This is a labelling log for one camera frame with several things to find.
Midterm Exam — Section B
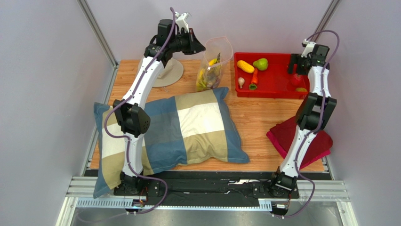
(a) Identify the orange carrot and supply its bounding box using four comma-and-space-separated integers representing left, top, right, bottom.
249, 68, 258, 90

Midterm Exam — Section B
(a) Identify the red plastic tray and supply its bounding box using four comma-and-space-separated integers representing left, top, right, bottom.
234, 52, 310, 99

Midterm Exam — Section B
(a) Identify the clear zip top bag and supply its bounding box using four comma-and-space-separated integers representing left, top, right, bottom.
195, 36, 233, 92

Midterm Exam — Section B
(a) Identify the green pear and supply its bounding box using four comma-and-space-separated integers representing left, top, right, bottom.
253, 58, 269, 71

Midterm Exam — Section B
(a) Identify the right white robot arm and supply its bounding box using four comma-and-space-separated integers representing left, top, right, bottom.
269, 40, 337, 197

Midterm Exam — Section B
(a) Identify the beige bucket hat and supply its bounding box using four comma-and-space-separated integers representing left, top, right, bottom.
134, 57, 184, 88

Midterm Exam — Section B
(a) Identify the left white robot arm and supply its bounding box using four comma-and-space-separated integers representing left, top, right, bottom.
113, 14, 206, 195

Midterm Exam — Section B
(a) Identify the brown longan cluster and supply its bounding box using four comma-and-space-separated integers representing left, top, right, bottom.
203, 53, 221, 89

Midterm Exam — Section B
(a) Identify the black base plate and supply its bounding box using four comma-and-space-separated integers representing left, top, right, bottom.
83, 169, 333, 208

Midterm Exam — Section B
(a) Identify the garlic bulb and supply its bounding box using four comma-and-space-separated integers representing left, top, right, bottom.
238, 77, 245, 89

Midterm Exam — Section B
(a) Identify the folded red cloth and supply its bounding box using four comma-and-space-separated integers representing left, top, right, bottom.
266, 117, 333, 169

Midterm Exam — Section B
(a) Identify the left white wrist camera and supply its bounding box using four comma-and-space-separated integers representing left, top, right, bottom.
175, 11, 192, 34

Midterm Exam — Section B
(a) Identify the aluminium frame rail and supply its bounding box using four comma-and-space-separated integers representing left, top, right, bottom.
57, 171, 358, 226

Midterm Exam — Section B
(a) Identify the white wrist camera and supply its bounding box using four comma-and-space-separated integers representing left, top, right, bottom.
175, 11, 192, 34
301, 39, 316, 58

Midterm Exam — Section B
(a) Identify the plaid pillow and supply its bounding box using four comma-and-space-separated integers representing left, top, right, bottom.
94, 87, 250, 188

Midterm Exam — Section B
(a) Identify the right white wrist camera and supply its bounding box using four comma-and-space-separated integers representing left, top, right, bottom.
301, 39, 316, 58

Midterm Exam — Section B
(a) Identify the yellow corn cob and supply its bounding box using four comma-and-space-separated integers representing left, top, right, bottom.
237, 60, 255, 73

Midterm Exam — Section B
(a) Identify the yellow banana bunch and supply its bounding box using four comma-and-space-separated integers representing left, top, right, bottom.
196, 56, 221, 92

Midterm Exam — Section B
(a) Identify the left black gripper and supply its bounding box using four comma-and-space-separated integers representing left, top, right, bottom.
169, 28, 206, 56

